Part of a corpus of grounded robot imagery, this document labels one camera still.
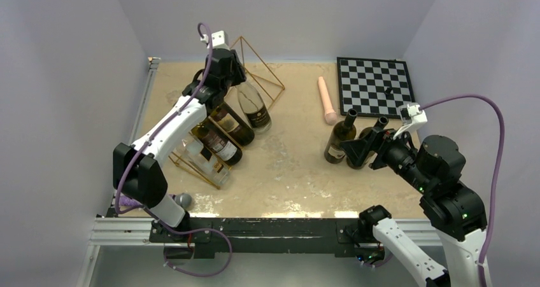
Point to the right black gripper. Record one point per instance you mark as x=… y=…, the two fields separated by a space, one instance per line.
x=357 y=149

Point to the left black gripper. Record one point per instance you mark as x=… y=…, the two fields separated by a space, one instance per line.
x=239 y=76

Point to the clear brown-tinted bottle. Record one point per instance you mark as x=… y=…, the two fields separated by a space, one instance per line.
x=253 y=107

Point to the dark green wine bottle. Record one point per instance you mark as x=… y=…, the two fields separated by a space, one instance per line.
x=217 y=142

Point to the clear glass liquor bottle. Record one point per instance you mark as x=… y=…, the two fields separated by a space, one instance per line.
x=205 y=161

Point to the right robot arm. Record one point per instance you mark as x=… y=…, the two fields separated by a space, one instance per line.
x=456 y=212

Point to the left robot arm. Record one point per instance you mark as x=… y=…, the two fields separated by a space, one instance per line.
x=137 y=167

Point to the black white chessboard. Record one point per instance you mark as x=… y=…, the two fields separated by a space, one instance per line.
x=362 y=83

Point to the purple glitter microphone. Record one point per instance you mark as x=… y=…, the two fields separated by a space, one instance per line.
x=184 y=200

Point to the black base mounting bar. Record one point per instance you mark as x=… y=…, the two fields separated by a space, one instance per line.
x=341 y=237

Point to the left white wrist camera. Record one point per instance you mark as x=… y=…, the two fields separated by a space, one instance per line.
x=217 y=40

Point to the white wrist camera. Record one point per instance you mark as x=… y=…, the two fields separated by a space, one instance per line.
x=217 y=40
x=412 y=117

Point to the pink cylindrical handle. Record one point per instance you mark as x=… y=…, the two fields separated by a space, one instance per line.
x=330 y=116

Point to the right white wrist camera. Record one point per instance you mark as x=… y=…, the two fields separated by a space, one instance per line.
x=412 y=117

